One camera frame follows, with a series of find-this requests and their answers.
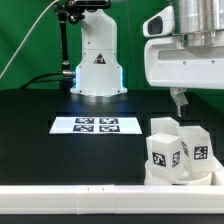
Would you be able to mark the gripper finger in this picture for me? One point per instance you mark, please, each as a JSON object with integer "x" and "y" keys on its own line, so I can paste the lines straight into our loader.
{"x": 178, "y": 96}

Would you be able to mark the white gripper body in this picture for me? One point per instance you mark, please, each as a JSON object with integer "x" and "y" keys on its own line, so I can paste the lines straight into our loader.
{"x": 185, "y": 47}

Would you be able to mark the white round stool seat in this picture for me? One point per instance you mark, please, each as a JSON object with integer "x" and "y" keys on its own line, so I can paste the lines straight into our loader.
{"x": 185, "y": 179}

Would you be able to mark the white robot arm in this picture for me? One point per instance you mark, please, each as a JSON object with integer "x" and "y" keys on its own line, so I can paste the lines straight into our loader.
{"x": 98, "y": 73}

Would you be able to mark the paper sheet with markers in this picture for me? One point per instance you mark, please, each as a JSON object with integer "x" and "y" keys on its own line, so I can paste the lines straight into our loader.
{"x": 95, "y": 125}

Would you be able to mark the black camera on mount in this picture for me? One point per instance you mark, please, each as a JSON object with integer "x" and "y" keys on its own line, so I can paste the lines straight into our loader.
{"x": 89, "y": 4}

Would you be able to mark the white right barrier rail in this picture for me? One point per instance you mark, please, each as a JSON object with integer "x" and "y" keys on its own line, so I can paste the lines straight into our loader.
{"x": 218, "y": 174}

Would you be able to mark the white barrier rail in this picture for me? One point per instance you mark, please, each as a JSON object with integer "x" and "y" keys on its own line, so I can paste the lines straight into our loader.
{"x": 111, "y": 199}
{"x": 218, "y": 174}

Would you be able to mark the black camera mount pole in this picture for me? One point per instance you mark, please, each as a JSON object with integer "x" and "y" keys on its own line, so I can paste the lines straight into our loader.
{"x": 66, "y": 82}

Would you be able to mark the white front barrier rail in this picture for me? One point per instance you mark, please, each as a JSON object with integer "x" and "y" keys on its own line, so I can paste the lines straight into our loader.
{"x": 111, "y": 199}

